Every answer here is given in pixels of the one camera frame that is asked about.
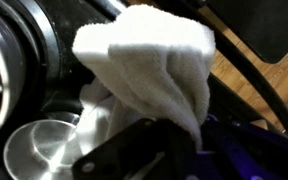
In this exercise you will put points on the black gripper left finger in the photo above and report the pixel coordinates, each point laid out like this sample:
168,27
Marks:
134,153

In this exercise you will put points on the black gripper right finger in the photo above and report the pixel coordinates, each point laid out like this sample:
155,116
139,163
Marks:
250,156

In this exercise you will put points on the white terry towel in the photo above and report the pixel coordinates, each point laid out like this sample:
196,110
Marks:
150,66

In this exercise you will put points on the stainless steel cup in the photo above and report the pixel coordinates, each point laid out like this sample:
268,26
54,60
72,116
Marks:
34,150

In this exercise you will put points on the black floor mat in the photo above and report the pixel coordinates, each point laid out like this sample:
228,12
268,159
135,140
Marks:
267,26

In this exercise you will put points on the black electric stove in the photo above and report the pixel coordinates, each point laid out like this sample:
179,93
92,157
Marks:
67,33

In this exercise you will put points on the small grey ceramic bowl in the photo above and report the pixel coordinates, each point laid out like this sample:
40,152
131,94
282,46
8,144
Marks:
12,66

